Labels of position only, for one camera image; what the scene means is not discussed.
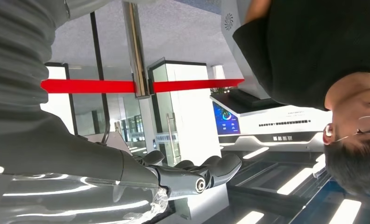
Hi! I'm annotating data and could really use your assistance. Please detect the ribbed grey right arm sleeve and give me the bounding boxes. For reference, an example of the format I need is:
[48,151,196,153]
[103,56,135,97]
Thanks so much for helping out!
[0,0,111,137]

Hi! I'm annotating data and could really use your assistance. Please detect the green plant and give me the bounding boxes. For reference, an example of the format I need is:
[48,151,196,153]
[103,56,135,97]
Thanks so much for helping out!
[209,87,233,95]

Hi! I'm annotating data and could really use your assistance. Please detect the white kiosk with blue screen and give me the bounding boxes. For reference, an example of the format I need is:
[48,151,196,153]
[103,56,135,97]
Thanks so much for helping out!
[209,89,333,153]

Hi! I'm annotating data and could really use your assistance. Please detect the red barrier belt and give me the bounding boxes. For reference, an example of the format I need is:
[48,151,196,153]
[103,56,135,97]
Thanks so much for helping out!
[41,78,136,94]
[152,78,245,93]

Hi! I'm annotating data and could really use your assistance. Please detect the white panel with fan vent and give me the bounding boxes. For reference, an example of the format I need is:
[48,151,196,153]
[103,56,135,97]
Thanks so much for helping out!
[221,0,271,100]

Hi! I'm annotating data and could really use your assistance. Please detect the long ceiling light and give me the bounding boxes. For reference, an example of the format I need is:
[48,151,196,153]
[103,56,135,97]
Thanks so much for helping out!
[235,210,265,224]

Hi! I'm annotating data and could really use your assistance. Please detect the white glass-fronted pillar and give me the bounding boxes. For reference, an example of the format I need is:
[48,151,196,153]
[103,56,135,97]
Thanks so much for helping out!
[147,57,213,166]

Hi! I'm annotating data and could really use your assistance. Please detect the metal door handle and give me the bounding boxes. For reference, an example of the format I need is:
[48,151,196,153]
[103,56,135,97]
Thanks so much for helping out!
[165,112,178,164]

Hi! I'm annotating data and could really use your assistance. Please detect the thin black curved pole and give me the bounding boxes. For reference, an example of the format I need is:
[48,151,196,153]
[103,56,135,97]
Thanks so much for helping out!
[90,12,112,146]

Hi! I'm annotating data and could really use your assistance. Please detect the person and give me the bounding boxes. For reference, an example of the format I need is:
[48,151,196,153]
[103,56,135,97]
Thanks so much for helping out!
[233,0,370,197]

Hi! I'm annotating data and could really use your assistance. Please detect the chrome stanchion post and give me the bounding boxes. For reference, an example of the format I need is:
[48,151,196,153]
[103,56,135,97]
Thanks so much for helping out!
[121,0,152,100]

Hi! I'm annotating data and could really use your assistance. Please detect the thin-framed eyeglasses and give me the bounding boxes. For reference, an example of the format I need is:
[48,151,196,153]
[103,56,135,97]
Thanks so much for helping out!
[336,113,370,143]

